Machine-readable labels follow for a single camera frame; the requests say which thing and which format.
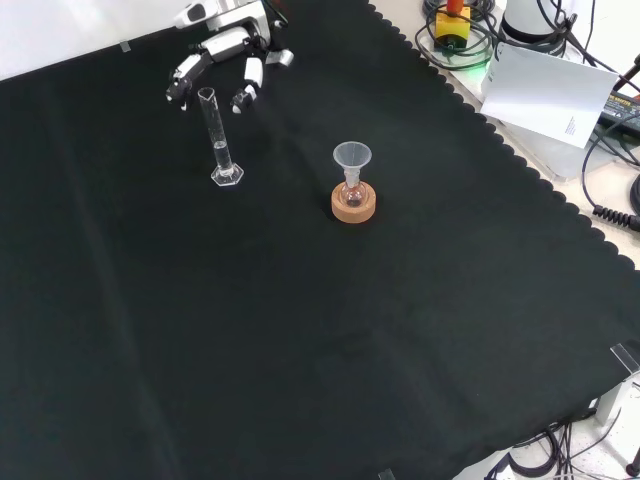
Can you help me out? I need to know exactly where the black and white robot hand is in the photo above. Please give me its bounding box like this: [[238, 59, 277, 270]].
[[165, 0, 296, 115]]

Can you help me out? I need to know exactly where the clear glass graduated cylinder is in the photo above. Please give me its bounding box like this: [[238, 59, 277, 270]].
[[197, 86, 245, 188]]

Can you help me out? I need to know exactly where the clear plastic funnel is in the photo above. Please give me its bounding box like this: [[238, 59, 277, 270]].
[[332, 141, 373, 184]]

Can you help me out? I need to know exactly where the small round-bottom glass flask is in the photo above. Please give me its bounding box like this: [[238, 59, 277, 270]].
[[342, 169, 365, 208]]

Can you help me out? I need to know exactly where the yellow stop button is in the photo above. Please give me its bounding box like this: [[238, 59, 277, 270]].
[[433, 0, 472, 52]]

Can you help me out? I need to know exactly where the black bench cloth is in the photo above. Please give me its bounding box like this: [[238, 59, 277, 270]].
[[0, 0, 640, 480]]

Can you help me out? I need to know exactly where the white paper card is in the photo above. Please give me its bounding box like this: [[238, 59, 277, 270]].
[[479, 42, 621, 150]]

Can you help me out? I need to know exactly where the black power adapter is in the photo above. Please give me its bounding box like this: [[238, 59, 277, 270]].
[[597, 91, 640, 129]]

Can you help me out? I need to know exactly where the black cable loop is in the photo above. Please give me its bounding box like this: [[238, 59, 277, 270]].
[[413, 0, 499, 72]]

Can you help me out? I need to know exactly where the cork ring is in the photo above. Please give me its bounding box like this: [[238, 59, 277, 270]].
[[330, 180, 377, 225]]

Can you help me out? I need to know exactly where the black coiled cable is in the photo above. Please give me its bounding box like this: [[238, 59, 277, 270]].
[[579, 119, 640, 231]]

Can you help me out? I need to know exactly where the black cable bundle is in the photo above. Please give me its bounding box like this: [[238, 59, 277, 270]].
[[492, 419, 640, 480]]

